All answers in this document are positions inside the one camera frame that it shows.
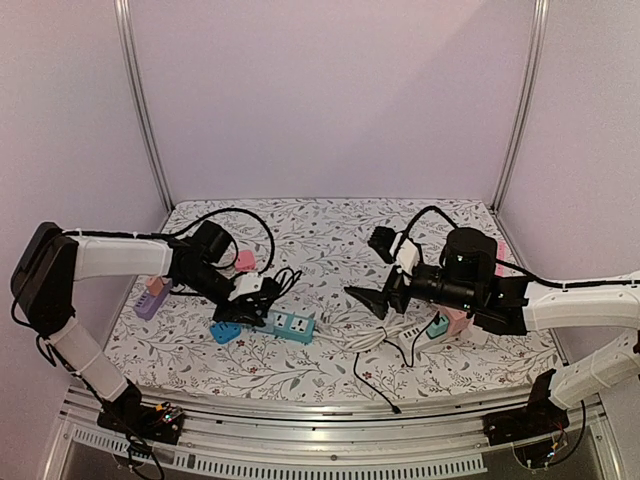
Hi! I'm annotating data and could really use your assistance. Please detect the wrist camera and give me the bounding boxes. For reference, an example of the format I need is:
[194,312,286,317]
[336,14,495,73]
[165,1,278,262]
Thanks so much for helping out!
[367,226,422,278]
[228,272,280,301]

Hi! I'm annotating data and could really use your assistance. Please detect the salmon small cube adapter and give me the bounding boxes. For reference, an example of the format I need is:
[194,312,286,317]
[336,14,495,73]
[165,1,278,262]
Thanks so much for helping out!
[145,276,171,297]

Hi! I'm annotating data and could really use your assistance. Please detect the black thin adapter cable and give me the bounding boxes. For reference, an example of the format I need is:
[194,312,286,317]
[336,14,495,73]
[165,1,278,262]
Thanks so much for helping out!
[352,327,426,415]

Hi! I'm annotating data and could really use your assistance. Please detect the left aluminium frame post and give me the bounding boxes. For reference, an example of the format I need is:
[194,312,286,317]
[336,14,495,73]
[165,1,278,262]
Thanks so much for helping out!
[113,0,174,213]

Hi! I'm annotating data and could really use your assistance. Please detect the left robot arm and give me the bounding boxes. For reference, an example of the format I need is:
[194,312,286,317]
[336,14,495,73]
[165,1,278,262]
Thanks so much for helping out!
[10,213,280,445]

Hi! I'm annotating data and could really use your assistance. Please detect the pink cube socket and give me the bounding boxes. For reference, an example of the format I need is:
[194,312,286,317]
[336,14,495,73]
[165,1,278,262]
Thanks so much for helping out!
[439,307,472,337]

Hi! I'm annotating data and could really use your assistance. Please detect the white cord bundle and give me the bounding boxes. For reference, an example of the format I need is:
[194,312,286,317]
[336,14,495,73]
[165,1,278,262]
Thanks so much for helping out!
[314,314,406,354]

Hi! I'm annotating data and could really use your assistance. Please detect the purple power strip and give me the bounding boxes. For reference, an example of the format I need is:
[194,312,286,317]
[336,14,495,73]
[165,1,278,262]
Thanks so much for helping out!
[133,290,169,321]

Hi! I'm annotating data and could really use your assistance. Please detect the aluminium frame post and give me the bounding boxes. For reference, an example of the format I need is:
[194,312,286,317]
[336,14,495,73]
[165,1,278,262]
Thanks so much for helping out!
[113,0,174,213]
[490,0,550,216]

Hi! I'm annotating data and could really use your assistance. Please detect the light blue charger plug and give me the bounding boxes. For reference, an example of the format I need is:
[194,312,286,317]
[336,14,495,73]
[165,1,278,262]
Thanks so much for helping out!
[256,316,274,333]

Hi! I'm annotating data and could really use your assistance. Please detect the teal small adapter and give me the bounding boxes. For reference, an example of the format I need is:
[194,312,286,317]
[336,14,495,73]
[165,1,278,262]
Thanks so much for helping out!
[425,315,450,339]

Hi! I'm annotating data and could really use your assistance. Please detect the right aluminium frame post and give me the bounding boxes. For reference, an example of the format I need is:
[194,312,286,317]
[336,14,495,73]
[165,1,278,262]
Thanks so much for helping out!
[490,0,550,216]

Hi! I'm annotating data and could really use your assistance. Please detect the pink flat plug adapter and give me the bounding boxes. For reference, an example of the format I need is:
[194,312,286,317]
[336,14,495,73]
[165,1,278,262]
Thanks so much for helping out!
[234,250,257,272]

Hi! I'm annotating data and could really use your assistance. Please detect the blue plug adapter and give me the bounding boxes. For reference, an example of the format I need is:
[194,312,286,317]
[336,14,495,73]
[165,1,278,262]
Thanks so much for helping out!
[209,322,242,345]

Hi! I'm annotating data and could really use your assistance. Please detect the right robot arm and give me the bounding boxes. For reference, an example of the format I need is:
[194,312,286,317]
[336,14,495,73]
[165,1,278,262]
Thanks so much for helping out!
[345,226,639,445]

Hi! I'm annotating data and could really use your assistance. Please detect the pink power strip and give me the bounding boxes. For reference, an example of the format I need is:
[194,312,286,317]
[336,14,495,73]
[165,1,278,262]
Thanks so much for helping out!
[495,240,516,277]

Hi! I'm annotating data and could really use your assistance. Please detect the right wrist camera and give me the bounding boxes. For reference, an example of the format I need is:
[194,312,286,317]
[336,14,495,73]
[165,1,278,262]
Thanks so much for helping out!
[367,226,422,278]

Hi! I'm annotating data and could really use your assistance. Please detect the white power strip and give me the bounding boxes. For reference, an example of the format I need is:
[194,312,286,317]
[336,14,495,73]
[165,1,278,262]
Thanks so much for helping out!
[397,327,447,353]

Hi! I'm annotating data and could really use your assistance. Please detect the floral table mat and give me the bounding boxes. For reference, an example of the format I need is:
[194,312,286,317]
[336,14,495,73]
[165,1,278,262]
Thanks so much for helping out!
[106,199,561,403]

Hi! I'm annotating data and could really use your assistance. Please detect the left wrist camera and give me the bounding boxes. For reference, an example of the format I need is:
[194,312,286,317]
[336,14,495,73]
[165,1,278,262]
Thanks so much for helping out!
[228,272,280,301]

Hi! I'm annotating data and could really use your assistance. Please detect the teal power strip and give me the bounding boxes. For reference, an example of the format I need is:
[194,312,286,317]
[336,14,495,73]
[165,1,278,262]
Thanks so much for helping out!
[251,310,315,345]

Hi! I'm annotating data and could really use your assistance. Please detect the aluminium front rail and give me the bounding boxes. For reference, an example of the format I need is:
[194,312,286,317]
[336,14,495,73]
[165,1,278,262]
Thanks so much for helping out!
[37,384,621,480]

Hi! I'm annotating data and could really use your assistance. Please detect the white square adapter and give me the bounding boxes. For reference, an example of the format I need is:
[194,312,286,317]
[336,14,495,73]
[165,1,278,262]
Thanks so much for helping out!
[466,329,489,345]

